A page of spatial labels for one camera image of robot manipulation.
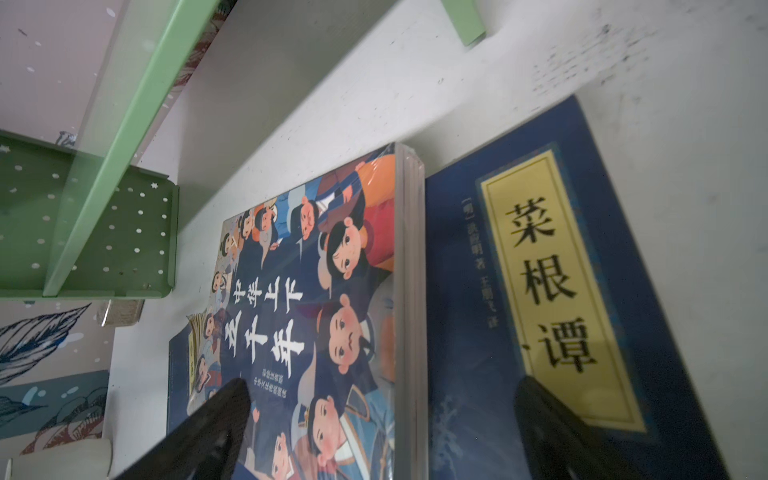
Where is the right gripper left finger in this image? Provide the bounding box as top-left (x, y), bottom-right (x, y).
top-left (119, 378), bottom-right (251, 480)

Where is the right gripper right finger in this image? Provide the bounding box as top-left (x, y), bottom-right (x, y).
top-left (514, 376), bottom-right (642, 480)

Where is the colourful illustrated history book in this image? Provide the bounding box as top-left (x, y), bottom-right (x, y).
top-left (182, 143), bottom-right (428, 479)

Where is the blue book centre yellow label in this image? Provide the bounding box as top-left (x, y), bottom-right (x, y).
top-left (166, 325), bottom-right (192, 434)

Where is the blue book yellow label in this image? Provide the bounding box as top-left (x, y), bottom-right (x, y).
top-left (166, 325), bottom-right (192, 434)
top-left (425, 97), bottom-right (727, 479)

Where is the small brown bottle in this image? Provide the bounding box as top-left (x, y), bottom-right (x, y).
top-left (95, 299), bottom-right (145, 328)

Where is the blue book right yellow label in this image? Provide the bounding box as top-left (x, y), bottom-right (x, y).
top-left (425, 97), bottom-right (727, 479)

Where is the green wooden two-tier shelf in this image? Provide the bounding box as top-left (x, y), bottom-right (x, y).
top-left (0, 0), bottom-right (487, 301)

